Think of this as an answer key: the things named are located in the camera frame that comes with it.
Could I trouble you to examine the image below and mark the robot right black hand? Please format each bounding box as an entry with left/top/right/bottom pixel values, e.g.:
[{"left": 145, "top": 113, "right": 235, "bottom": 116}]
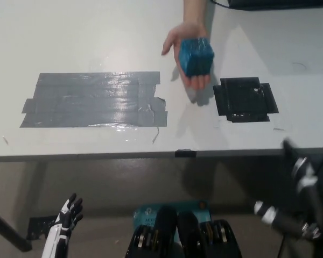
[{"left": 254, "top": 139, "right": 323, "bottom": 240}]

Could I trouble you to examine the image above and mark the robot left white black hand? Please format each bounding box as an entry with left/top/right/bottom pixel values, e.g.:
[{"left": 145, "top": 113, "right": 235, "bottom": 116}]
[{"left": 41, "top": 192, "right": 85, "bottom": 258}]

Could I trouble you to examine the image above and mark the person's bare hand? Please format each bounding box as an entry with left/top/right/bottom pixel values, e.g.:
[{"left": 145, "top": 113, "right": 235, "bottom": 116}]
[{"left": 161, "top": 21, "right": 215, "bottom": 91}]

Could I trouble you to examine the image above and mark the blue taped rubik's cube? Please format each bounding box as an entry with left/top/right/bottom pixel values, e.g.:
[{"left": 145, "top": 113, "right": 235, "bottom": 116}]
[{"left": 178, "top": 37, "right": 215, "bottom": 78}]

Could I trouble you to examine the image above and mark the robot left black leg block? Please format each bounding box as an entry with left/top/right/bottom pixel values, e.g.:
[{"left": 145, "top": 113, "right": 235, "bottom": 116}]
[{"left": 125, "top": 205, "right": 179, "bottom": 258}]

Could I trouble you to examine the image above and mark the black floor tape patch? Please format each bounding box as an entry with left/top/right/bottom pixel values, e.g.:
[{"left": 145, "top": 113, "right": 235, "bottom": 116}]
[{"left": 26, "top": 216, "right": 58, "bottom": 240}]

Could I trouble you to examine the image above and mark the black slanted table leg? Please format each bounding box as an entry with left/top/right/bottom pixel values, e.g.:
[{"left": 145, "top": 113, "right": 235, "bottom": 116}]
[{"left": 0, "top": 206, "right": 33, "bottom": 252}]

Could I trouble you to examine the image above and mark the black tape square patch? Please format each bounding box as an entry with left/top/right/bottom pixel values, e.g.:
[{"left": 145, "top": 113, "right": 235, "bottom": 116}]
[{"left": 213, "top": 77, "right": 279, "bottom": 124}]

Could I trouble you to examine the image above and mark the teal cardboard box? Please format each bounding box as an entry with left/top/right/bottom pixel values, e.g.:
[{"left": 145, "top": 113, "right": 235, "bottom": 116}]
[{"left": 133, "top": 200, "right": 212, "bottom": 234}]

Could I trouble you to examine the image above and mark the black flat device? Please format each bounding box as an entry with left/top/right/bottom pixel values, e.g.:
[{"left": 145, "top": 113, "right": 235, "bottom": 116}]
[{"left": 227, "top": 0, "right": 323, "bottom": 11}]

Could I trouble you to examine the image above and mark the loose grey tape thread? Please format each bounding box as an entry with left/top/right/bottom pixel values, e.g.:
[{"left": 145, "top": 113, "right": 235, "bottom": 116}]
[{"left": 151, "top": 126, "right": 160, "bottom": 145}]

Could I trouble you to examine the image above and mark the small black tape strip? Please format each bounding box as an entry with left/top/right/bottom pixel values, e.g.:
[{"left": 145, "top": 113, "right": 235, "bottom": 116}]
[{"left": 174, "top": 148, "right": 198, "bottom": 158}]

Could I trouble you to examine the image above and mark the black desk cable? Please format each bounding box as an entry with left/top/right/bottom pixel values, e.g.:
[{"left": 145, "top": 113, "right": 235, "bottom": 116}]
[{"left": 209, "top": 0, "right": 232, "bottom": 8}]

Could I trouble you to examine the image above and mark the thin black floor cable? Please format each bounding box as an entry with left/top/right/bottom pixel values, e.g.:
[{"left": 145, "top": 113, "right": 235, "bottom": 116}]
[{"left": 277, "top": 235, "right": 288, "bottom": 258}]

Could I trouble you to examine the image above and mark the grey duct tape patch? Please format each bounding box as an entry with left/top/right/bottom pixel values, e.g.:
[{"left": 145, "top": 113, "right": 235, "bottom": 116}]
[{"left": 19, "top": 71, "right": 169, "bottom": 128}]

